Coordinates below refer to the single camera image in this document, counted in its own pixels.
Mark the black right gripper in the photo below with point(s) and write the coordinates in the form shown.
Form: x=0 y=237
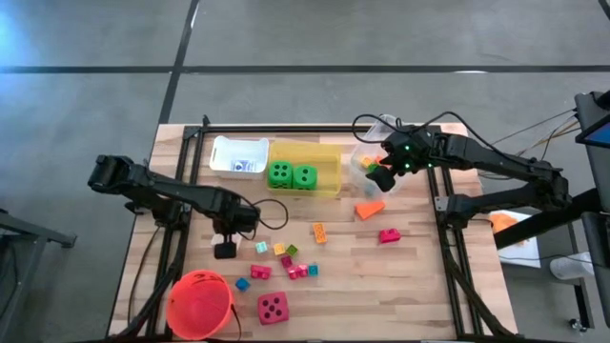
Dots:
x=400 y=152

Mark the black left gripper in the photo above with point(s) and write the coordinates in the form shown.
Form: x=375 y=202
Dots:
x=238 y=216

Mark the yellow toy block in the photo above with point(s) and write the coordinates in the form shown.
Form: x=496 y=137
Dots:
x=279 y=248
x=366 y=162

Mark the whitish toy block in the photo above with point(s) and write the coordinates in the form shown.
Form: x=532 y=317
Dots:
x=261 y=247

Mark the clear plastic bin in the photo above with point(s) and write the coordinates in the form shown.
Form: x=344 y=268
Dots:
x=358 y=174

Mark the red two-stud brick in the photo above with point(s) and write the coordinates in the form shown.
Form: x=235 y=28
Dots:
x=389 y=236
x=298 y=272
x=261 y=272

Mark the small green toy block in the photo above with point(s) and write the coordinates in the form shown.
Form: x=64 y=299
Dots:
x=292 y=250

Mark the small red toy block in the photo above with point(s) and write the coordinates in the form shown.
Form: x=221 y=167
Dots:
x=286 y=261

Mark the orange wedge block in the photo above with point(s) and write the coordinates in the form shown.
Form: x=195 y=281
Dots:
x=369 y=210

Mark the green foam die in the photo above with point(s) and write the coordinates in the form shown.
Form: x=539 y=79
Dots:
x=296 y=177
x=280 y=175

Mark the red foam die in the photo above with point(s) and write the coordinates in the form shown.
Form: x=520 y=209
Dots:
x=284 y=308

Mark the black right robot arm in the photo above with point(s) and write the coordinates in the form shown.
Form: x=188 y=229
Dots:
x=500 y=159

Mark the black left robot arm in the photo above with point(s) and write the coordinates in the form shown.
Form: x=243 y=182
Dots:
x=181 y=190

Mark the white plastic bin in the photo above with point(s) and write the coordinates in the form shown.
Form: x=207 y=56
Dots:
x=224 y=152

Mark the blue toy block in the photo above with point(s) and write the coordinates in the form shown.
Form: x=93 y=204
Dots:
x=313 y=270
x=242 y=284

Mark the yellow translucent bin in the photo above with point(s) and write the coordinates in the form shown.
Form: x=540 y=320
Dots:
x=329 y=157

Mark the orange studded brick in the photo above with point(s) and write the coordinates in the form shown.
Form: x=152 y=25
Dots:
x=319 y=233

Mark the orange pumpkin bucket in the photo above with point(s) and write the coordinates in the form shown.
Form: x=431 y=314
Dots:
x=200 y=305

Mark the orange crumpled object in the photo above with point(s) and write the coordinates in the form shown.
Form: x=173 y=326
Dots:
x=504 y=221

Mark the white paper sheet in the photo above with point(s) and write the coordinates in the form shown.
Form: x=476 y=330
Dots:
x=524 y=248

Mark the black diagonal beam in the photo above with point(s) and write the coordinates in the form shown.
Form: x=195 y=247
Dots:
x=548 y=219

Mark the blue screen tablet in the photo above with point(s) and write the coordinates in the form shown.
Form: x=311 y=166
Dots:
x=600 y=138

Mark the white paper roll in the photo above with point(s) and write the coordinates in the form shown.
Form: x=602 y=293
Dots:
x=569 y=266

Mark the grey side table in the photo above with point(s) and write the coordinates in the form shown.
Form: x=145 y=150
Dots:
x=28 y=233

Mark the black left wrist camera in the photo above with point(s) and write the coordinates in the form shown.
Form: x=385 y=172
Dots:
x=225 y=250

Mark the black aluminium rig frame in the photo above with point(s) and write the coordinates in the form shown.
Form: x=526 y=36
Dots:
x=310 y=128

